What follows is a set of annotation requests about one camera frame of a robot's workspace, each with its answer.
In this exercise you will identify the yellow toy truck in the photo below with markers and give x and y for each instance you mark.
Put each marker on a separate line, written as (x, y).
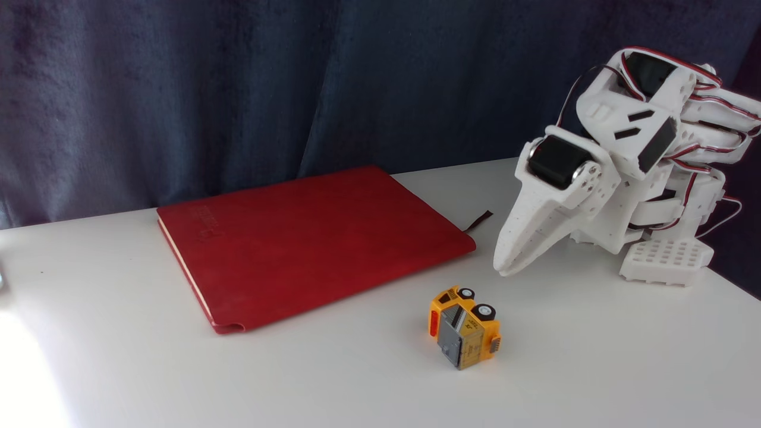
(464, 333)

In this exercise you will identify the red notebook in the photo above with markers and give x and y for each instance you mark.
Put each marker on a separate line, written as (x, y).
(309, 238)

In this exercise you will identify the dark red bookmark ribbon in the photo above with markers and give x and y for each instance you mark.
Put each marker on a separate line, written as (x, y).
(477, 221)

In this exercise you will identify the dark blue curtain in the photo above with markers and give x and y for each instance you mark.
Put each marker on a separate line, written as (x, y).
(178, 89)

